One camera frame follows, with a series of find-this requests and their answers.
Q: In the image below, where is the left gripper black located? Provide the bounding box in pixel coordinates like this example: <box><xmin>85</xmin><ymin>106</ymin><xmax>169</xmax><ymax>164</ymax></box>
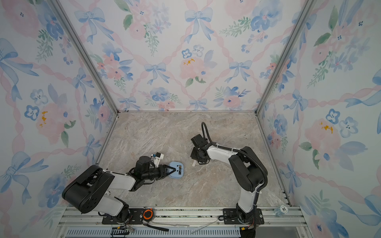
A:
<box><xmin>143</xmin><ymin>164</ymin><xmax>176</xmax><ymax>181</ymax></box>

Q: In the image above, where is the light blue alarm clock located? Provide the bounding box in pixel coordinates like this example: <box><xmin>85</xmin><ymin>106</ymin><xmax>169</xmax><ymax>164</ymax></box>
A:
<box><xmin>169</xmin><ymin>161</ymin><xmax>184</xmax><ymax>179</ymax></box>

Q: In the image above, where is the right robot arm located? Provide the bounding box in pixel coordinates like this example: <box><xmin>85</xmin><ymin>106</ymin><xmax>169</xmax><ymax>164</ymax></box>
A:
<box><xmin>190</xmin><ymin>134</ymin><xmax>268</xmax><ymax>225</ymax></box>

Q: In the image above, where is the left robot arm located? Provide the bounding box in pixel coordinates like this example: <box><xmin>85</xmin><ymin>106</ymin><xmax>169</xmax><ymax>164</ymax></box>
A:
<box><xmin>62</xmin><ymin>153</ymin><xmax>178</xmax><ymax>224</ymax></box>

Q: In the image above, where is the orange black tape measure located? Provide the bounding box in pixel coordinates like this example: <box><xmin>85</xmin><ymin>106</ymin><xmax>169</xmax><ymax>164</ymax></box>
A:
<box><xmin>143</xmin><ymin>208</ymin><xmax>154</xmax><ymax>222</ymax></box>

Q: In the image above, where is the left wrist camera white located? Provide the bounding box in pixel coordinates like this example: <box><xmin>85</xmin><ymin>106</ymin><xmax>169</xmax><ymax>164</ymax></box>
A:
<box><xmin>151</xmin><ymin>152</ymin><xmax>164</xmax><ymax>168</ymax></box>

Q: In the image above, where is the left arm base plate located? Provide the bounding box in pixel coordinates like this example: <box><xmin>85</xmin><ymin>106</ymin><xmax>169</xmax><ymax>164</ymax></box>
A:
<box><xmin>102</xmin><ymin>208</ymin><xmax>146</xmax><ymax>225</ymax></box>

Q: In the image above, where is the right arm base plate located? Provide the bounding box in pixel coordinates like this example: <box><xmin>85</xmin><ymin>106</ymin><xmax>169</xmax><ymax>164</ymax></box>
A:
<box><xmin>218</xmin><ymin>208</ymin><xmax>265</xmax><ymax>226</ymax></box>

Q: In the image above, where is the clear plastic item on rail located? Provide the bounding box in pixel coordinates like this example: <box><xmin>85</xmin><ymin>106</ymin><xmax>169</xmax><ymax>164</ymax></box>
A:
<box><xmin>273</xmin><ymin>205</ymin><xmax>289</xmax><ymax>217</ymax></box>

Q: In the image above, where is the aluminium front rail frame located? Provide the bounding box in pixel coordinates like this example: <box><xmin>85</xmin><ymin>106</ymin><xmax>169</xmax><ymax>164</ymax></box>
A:
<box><xmin>53</xmin><ymin>207</ymin><xmax>312</xmax><ymax>238</ymax></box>

